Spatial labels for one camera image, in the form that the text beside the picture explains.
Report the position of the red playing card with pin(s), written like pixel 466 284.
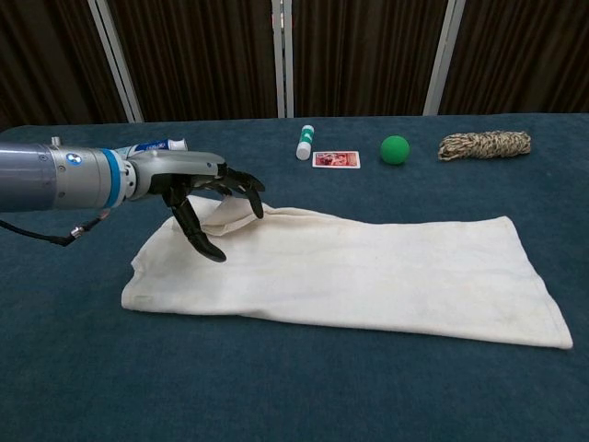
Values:
pixel 336 159

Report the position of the white T-shirt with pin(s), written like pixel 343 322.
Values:
pixel 345 285

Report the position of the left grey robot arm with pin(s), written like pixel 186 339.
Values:
pixel 46 177

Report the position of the green ball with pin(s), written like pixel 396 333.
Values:
pixel 395 149

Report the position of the white green glue stick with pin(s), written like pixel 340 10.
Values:
pixel 305 143

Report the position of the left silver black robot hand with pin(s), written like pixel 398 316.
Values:
pixel 175 168

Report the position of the dark curtain partition panel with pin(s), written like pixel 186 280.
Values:
pixel 198 55
pixel 368 55
pixel 46 55
pixel 529 55

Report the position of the blue white toothpaste tube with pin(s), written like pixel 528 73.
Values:
pixel 156 146

